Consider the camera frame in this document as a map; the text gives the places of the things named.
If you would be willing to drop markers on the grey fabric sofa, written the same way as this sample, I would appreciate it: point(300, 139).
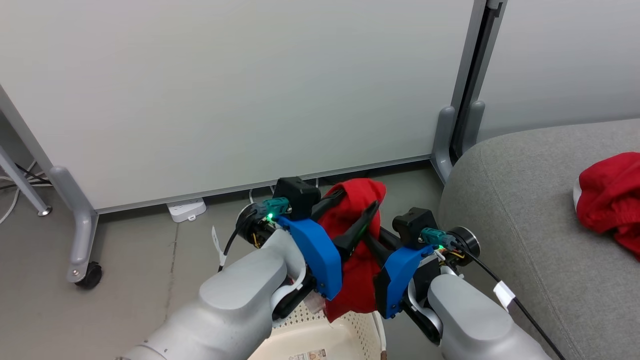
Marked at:
point(530, 210)

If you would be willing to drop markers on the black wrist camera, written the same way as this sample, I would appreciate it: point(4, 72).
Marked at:
point(297, 197)
point(415, 227)

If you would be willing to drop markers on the grey board leg with caster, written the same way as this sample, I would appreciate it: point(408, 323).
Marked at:
point(80, 220)

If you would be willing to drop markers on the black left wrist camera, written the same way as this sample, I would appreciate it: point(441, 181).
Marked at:
point(297, 197)

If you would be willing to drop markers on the grey narrow partition leg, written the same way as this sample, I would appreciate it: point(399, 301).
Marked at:
point(474, 122)

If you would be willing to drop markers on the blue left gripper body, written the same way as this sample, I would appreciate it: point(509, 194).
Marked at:
point(317, 255)

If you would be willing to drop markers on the teal left camera connector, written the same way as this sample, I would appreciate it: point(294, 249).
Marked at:
point(276, 205)

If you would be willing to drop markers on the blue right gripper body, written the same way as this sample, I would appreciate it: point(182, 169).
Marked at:
point(400, 275)

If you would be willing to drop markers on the red jersey with number three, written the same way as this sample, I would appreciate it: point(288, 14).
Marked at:
point(612, 195)

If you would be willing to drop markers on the white power strip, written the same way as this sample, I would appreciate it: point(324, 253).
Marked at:
point(186, 210)

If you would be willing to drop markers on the teal camera connector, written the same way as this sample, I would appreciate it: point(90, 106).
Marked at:
point(276, 205)
point(434, 236)

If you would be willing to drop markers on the large white partition board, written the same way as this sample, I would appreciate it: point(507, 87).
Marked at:
point(240, 90)

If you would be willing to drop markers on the grey board leg without caster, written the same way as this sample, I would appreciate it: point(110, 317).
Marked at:
point(444, 135)

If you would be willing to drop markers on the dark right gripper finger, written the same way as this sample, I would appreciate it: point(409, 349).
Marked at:
point(375, 250)
point(390, 236)

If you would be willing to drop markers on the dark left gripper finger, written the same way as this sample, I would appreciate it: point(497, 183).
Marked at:
point(355, 235)
point(327, 202)

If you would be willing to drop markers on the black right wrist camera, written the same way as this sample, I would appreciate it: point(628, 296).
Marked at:
point(415, 227)

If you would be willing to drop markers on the plain red garment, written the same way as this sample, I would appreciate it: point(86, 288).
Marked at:
point(350, 280)

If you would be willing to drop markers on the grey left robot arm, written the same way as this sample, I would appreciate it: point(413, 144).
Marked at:
point(235, 305)

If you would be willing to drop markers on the narrow white partition board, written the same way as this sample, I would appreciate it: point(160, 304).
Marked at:
point(565, 60)

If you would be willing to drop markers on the teal right camera connector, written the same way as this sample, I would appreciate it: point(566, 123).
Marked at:
point(434, 236)

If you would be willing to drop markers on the grey metal table leg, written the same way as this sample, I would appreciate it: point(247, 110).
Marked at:
point(22, 182)

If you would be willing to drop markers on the beige plastic laundry basket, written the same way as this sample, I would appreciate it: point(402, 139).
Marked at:
point(325, 337)

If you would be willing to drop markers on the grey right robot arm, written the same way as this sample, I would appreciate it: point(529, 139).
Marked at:
point(470, 320)

